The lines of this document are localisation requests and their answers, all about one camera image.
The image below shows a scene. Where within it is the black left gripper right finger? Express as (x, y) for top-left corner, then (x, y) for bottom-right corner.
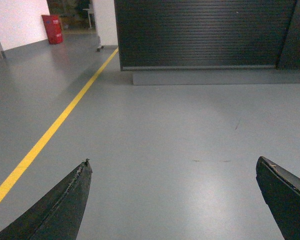
(256, 156), (300, 240)

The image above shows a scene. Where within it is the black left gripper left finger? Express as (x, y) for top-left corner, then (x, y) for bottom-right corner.
(0, 158), (93, 240)

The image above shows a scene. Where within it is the red fire equipment box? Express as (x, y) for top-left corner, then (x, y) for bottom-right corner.
(41, 15), (63, 45)

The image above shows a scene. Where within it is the black ribbed counter cabinet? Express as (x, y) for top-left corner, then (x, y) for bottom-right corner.
(114, 0), (300, 71)

